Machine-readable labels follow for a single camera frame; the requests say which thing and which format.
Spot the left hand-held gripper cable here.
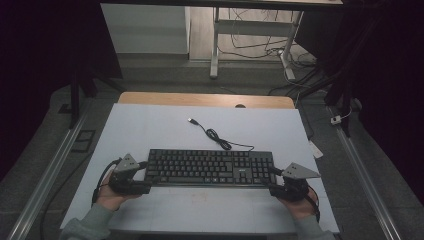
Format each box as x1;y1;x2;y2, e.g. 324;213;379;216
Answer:
91;158;122;205

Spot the person's left hand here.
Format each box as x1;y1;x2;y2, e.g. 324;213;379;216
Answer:
96;173;141;212

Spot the wooden table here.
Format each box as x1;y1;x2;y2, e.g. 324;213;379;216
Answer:
118;92;296;110

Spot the black keyboard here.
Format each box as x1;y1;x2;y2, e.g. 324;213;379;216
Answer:
144;148;278;188

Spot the black floor cable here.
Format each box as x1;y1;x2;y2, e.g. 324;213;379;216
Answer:
39;151;94;240

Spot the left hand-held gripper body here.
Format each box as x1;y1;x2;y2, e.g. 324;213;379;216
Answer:
108;153;145;196

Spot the tangle of black floor cables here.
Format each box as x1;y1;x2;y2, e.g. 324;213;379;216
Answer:
218;8;318;98

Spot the dark curtain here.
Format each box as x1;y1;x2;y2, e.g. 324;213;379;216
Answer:
296;0;424;203
0;0;124;181

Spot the white cabinet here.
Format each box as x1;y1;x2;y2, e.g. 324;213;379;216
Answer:
100;3;191;55

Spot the hand-held gripper cable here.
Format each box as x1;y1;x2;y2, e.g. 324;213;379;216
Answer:
91;158;122;205
305;189;321;223

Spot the black metal stand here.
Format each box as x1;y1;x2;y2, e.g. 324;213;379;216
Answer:
299;13;355;138

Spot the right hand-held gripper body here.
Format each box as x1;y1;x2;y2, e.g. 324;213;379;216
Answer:
280;162;322;202

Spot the white table cover sheet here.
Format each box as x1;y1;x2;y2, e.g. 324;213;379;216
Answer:
59;103;340;234

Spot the black keyboard cable with plug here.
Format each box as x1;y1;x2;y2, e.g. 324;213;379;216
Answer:
187;117;255;152

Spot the white paper tag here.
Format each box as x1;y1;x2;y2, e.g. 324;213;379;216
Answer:
308;139;325;160

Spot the black tripod stand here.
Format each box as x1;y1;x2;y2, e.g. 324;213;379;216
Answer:
68;64;126;130

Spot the white-legged desk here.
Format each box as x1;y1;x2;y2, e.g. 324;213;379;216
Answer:
99;0;344;81

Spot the person's right hand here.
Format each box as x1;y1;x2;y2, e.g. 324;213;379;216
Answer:
281;188;318;221

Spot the right hand-held gripper cable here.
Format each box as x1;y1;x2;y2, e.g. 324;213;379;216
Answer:
305;189;321;223

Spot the aluminium rail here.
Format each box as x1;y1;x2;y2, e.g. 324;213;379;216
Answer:
6;113;89;240
334;128;403;240

